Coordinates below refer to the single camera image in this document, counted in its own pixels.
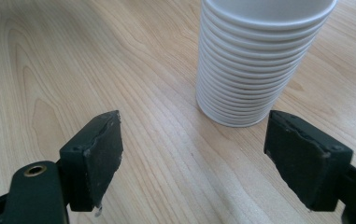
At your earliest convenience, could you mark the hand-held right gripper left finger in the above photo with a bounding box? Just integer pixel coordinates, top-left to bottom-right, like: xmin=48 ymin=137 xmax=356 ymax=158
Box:
xmin=59 ymin=109 xmax=124 ymax=216

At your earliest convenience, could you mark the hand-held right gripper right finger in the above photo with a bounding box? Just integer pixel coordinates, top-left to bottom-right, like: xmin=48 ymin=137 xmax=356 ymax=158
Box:
xmin=263 ymin=109 xmax=353 ymax=213

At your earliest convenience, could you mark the stack of white cups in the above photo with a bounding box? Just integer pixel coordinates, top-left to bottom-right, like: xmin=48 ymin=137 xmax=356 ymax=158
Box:
xmin=195 ymin=0 xmax=338 ymax=128

